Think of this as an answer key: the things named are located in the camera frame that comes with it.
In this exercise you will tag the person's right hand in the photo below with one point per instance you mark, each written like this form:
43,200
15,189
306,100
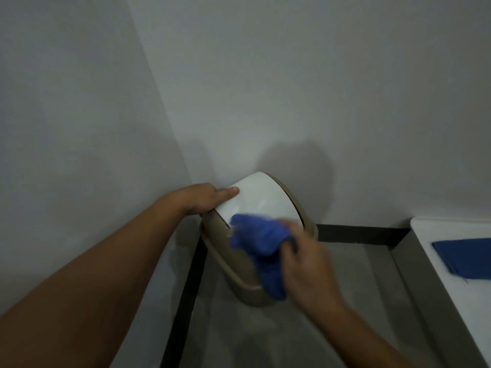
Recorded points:
310,268

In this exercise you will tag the person's left hand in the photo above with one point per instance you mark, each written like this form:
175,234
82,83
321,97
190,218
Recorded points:
201,198

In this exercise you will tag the person's left fingers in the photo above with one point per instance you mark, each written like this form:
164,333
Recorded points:
229,193

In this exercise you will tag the person's right fingers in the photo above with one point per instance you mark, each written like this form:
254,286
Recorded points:
291,241

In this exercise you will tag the blue cleaning cloth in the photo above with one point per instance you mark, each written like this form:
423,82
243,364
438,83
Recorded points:
262,247

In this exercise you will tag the beige bin with white lid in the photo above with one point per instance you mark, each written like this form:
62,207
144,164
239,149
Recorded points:
261,197

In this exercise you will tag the person's right forearm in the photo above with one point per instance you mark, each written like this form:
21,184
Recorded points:
364,337

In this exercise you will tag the person's left forearm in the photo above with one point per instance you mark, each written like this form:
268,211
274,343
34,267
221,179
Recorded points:
96,275

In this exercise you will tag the dark blue folded cloth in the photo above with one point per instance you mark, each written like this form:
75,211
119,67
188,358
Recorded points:
466,258

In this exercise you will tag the white cabinet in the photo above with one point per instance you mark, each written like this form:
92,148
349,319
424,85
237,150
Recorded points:
456,302

